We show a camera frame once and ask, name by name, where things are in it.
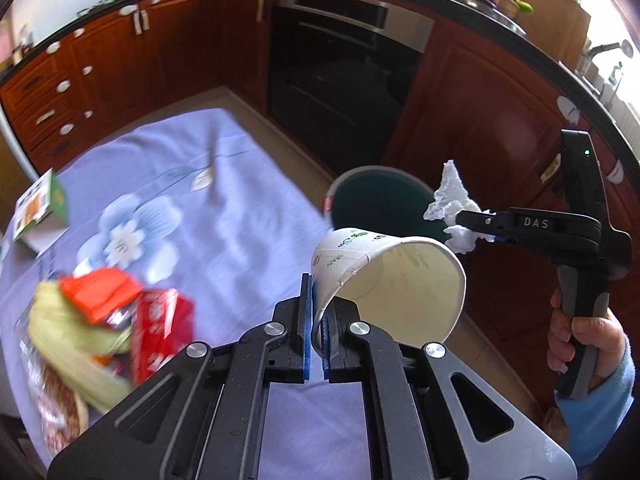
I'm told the green and white carton box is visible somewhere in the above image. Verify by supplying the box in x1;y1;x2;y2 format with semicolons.
12;167;71;256

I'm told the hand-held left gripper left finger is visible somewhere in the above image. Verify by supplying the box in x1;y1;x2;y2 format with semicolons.
47;274;315;480

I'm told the dark green trash bin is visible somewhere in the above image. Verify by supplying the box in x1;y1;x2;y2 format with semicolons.
324;165;451;247

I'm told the orange snack packet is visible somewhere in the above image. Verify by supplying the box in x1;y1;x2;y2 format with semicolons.
60;267;142;327

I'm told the wooden cabinet with drawers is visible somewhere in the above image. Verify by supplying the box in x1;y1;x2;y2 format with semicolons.
0;0;273;173

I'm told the white tissue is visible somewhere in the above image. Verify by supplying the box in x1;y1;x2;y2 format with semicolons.
422;160;485;254

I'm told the white printed paper cup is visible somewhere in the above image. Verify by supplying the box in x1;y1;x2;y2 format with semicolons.
311;228;467;351

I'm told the yellow-green plastic bag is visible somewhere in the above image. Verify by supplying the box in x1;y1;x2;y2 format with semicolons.
27;280;136;412

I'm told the black built-in oven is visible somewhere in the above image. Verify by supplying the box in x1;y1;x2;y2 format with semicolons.
267;0;436;173

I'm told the purple floral tablecloth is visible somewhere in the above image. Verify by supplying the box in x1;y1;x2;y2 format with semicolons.
0;107;386;480

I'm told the metal kitchen faucet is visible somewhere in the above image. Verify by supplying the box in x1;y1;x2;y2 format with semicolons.
575;39;634;88

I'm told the red snack packet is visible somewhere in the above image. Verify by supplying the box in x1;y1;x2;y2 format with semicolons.
131;287;197;387

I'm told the clear plastic bread bag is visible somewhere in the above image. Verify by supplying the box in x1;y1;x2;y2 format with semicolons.
19;310;92;457

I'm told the person's right hand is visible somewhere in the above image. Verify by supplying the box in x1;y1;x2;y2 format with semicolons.
547;290;627;392

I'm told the brown paper bag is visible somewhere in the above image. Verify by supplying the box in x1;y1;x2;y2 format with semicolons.
520;0;592;63

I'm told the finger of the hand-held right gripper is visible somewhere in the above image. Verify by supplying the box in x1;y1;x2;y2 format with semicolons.
451;209;506;242

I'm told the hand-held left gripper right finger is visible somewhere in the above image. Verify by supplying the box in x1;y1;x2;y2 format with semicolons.
322;299;577;480

